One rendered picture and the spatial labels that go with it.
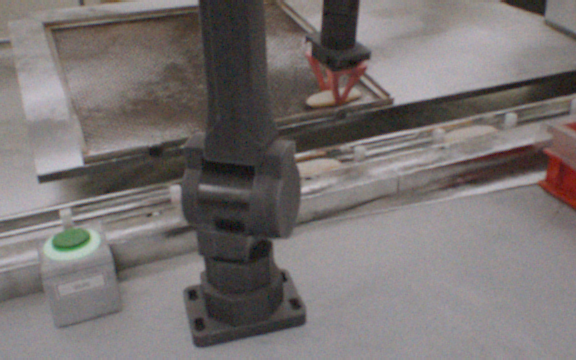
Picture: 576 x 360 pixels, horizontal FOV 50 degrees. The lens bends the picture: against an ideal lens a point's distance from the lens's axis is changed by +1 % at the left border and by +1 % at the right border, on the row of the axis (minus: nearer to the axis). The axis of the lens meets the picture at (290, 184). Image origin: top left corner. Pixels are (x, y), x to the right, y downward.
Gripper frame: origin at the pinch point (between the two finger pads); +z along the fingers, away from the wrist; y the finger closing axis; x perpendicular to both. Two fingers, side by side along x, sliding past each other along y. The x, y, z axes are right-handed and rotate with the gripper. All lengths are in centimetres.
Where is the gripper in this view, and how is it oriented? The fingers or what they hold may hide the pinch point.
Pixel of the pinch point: (333, 94)
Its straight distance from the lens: 103.9
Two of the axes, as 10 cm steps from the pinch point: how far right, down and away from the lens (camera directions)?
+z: -0.3, 8.0, 6.0
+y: -4.7, -5.4, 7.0
